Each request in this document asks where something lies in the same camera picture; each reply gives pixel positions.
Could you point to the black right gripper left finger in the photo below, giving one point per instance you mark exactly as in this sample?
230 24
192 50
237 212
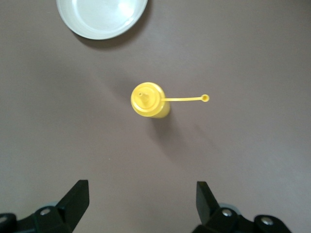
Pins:
74 201

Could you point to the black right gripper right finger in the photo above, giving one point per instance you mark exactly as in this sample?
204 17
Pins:
206 204

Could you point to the yellow squeeze bottle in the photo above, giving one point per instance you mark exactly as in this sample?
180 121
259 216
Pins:
148 102

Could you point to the beige round plate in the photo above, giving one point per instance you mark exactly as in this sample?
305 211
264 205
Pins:
102 17

